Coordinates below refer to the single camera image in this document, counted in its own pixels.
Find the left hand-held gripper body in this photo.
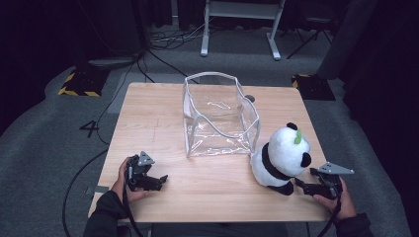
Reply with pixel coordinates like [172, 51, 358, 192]
[126, 150, 156, 193]

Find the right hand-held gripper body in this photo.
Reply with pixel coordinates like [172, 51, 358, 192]
[316, 161, 356, 200]

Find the panda plush toy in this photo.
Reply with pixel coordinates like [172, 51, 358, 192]
[249, 121, 312, 197]

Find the clear plastic bag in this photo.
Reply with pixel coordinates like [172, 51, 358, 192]
[182, 71, 261, 159]

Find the person's right hand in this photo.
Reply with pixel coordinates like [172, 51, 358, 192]
[312, 177, 359, 221]

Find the person's left hand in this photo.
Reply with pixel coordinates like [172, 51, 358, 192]
[111, 157, 153, 203]

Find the grey tape strip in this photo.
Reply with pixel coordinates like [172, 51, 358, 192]
[84, 185, 110, 195]

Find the person's lap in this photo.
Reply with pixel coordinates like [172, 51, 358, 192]
[150, 222, 291, 237]

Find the black floor base yellow corner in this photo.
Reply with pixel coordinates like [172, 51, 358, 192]
[291, 73, 337, 102]

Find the black yellow striped floor base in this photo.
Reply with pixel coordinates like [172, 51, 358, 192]
[57, 66, 111, 98]

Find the grey round stand base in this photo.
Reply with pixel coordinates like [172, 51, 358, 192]
[86, 56, 141, 70]

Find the black tripod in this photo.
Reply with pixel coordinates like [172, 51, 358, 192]
[286, 16, 334, 60]

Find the grey fabric panel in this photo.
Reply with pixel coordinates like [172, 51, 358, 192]
[316, 0, 378, 80]

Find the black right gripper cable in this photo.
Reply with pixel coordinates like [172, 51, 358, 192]
[316, 184, 344, 237]

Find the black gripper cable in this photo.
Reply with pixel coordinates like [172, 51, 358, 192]
[316, 184, 344, 237]
[122, 166, 145, 237]

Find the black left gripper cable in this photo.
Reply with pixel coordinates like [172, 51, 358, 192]
[122, 166, 145, 237]

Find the thick black floor cable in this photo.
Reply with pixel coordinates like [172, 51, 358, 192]
[61, 148, 111, 237]

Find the thin black floor cable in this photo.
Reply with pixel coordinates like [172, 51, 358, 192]
[95, 57, 146, 146]

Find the bundle of floor cables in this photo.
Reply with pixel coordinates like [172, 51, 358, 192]
[149, 18, 215, 51]

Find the white metal stand frame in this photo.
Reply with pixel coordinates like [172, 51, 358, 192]
[200, 0, 287, 61]

